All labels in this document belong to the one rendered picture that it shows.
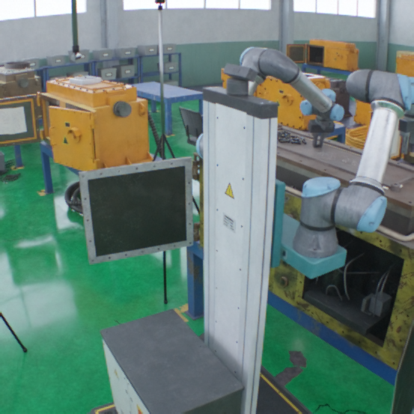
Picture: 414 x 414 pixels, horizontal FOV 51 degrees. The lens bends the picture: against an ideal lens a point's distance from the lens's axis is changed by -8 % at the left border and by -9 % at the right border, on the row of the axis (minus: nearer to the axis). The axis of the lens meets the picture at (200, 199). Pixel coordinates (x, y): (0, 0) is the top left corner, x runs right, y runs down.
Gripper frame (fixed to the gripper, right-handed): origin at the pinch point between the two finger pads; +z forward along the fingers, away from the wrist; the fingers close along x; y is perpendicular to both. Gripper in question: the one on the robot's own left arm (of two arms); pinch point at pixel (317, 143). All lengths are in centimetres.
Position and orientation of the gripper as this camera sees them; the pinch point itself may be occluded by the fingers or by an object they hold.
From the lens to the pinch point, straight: 245.8
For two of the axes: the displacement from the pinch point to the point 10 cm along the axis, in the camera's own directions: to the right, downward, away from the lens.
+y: -1.1, -6.9, 7.1
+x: -9.9, 0.5, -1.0
